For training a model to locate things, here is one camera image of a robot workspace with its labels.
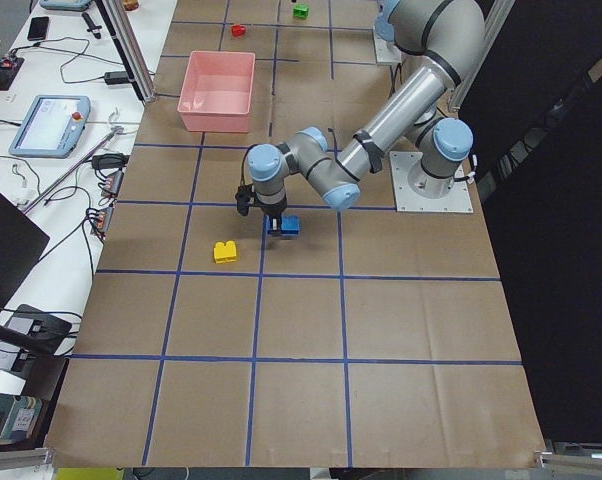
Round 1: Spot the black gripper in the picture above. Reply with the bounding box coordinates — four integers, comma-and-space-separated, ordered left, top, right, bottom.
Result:
255, 193, 287, 235

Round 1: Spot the blue three-stud block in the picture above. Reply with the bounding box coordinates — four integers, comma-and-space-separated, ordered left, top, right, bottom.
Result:
266, 215, 301, 237

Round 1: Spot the yellow two-stud block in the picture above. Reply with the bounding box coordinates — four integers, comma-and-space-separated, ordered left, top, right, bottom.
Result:
213, 240, 238, 264

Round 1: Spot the green two-stud block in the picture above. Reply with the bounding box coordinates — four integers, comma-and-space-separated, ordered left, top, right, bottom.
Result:
292, 3, 310, 20

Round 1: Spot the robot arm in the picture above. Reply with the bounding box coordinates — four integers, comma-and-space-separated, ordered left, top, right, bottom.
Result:
235, 0, 485, 235
374, 0, 408, 53

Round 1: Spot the pink plastic box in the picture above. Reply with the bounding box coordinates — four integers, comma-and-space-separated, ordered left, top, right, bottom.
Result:
177, 51, 256, 134

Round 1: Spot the metal rod on desk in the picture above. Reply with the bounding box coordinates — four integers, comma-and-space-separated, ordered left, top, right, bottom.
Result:
23, 125, 124, 215

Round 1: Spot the red small block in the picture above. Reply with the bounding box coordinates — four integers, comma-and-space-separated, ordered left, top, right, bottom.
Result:
231, 24, 247, 37

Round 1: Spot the black power adapter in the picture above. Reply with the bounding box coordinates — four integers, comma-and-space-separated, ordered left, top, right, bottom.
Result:
103, 71, 130, 85

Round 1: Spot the teach pendant tablet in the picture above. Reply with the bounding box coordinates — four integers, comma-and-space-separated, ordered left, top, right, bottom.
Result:
9, 95, 91, 158

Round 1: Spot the black smartphone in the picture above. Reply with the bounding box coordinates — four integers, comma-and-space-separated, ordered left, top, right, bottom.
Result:
27, 16, 50, 42

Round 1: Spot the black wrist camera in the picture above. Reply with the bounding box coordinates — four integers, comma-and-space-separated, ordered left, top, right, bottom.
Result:
235, 184, 253, 217

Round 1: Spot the orange cable hub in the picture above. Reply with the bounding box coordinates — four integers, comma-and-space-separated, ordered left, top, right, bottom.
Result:
99, 170, 124, 198

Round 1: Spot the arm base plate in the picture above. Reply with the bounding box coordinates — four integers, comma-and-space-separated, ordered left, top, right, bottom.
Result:
373, 34, 403, 66
389, 151, 474, 214

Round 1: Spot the aluminium frame post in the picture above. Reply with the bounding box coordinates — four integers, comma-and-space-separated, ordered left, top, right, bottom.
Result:
95, 0, 156, 104

